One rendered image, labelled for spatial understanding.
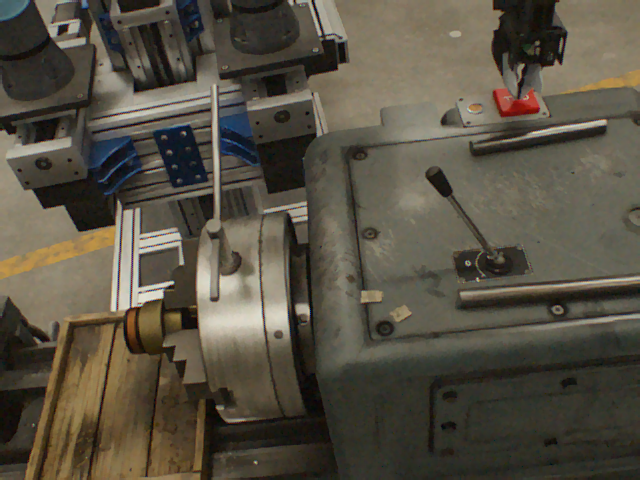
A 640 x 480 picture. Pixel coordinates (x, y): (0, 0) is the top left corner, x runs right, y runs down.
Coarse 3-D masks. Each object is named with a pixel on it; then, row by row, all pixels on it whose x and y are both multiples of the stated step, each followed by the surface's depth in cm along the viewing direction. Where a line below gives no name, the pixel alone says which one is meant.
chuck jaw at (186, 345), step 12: (168, 336) 102; (180, 336) 102; (192, 336) 101; (168, 348) 101; (180, 348) 100; (192, 348) 99; (168, 360) 102; (180, 360) 98; (192, 360) 98; (180, 372) 100; (192, 372) 96; (204, 372) 95; (192, 384) 94; (204, 384) 95; (192, 396) 96; (204, 396) 96; (216, 396) 94; (228, 396) 94
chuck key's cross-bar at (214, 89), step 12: (216, 96) 97; (216, 108) 96; (216, 120) 95; (216, 132) 94; (216, 144) 94; (216, 156) 93; (216, 168) 92; (216, 180) 91; (216, 192) 91; (216, 204) 90; (216, 216) 89; (216, 240) 87; (216, 252) 85; (216, 264) 84; (216, 276) 83; (216, 288) 82; (216, 300) 82
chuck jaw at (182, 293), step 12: (180, 240) 102; (192, 240) 102; (192, 252) 102; (192, 264) 103; (180, 276) 103; (192, 276) 103; (168, 288) 104; (180, 288) 103; (192, 288) 103; (168, 300) 104; (180, 300) 104; (192, 300) 104
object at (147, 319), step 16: (144, 304) 105; (160, 304) 104; (128, 320) 104; (144, 320) 103; (160, 320) 102; (176, 320) 103; (128, 336) 103; (144, 336) 102; (160, 336) 102; (144, 352) 105; (160, 352) 104
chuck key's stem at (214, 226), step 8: (208, 224) 86; (216, 224) 86; (208, 232) 86; (216, 232) 86; (224, 232) 87; (224, 240) 88; (224, 248) 89; (224, 256) 90; (224, 264) 92; (232, 264) 93
